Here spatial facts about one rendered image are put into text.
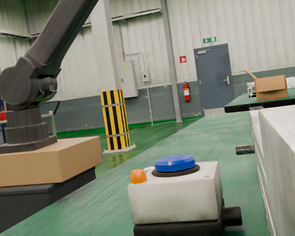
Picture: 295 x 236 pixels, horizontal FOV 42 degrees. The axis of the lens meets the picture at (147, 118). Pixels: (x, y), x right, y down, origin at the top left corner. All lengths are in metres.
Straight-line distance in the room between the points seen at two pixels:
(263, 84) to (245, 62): 8.86
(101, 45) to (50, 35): 6.21
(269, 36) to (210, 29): 1.64
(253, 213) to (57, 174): 0.42
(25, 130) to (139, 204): 0.50
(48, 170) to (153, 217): 0.42
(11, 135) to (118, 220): 0.42
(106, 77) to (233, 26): 5.59
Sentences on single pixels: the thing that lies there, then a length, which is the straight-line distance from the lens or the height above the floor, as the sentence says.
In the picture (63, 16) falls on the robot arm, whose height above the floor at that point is 1.09.
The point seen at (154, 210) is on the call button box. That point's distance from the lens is 0.36.
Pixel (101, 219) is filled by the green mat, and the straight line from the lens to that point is 0.48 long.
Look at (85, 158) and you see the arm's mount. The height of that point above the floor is 0.80.
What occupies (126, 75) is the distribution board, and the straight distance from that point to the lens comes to 11.98.
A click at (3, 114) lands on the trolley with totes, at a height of 0.93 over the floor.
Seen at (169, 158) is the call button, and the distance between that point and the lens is 0.38.
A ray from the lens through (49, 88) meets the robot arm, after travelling 0.84.
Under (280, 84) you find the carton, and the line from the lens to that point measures 2.65.
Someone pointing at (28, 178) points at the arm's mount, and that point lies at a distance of 0.78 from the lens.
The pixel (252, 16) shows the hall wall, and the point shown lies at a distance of 11.66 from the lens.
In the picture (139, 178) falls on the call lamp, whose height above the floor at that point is 0.84.
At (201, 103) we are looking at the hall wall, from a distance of 11.63.
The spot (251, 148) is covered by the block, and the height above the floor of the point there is 0.83.
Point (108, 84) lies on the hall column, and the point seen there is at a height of 1.20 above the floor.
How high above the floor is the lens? 0.92
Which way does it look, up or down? 3 degrees down
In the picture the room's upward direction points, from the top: 8 degrees counter-clockwise
